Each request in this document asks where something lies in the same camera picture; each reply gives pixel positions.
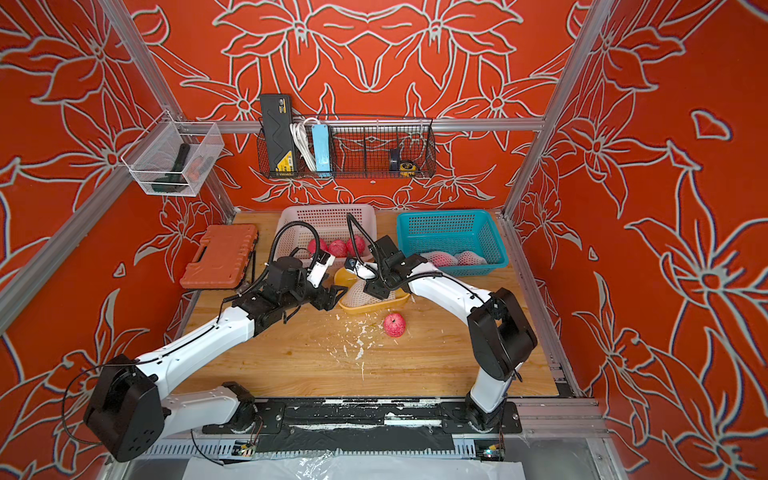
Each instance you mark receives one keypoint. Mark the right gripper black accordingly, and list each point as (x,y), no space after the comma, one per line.
(371,288)

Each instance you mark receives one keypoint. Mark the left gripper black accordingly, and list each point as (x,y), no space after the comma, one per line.
(321,303)

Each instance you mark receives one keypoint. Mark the netted apple large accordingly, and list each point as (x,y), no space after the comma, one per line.
(440,259)

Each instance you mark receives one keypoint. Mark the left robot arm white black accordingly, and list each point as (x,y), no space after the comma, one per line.
(133,405)

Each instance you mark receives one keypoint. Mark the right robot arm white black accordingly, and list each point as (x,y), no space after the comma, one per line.
(501,336)

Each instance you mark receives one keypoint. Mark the yellow plastic tray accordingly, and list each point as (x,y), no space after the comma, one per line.
(344,278)

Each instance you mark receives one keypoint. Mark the teal plastic basket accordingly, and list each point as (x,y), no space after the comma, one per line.
(454,232)

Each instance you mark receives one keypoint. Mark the netted apple bottom hidden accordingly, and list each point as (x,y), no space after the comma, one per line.
(470,258)

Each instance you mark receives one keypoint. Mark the pink plastic basket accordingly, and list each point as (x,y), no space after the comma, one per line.
(328,220)

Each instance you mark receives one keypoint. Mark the small tape measure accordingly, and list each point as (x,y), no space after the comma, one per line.
(407,169)

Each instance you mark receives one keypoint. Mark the orange tool case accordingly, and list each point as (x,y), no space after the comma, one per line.
(221,258)

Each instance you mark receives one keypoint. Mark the light blue power bank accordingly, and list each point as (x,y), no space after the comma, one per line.
(321,144)

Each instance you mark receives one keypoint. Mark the black yellow device box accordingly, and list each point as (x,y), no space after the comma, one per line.
(277,120)

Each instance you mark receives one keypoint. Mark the dark green tool in box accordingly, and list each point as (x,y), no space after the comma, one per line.
(172,182)

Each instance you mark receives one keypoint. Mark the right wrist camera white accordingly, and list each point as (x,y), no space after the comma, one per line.
(362,270)

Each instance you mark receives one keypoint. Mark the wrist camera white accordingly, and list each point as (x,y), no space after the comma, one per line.
(362,270)
(318,269)

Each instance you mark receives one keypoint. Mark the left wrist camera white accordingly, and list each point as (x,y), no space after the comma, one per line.
(318,269)

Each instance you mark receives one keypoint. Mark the black wire wall basket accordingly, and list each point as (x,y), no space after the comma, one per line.
(365,147)

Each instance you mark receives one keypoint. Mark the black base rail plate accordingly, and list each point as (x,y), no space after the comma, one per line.
(408,427)

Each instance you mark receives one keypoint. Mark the clear acrylic wall box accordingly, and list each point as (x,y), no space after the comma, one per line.
(153,152)

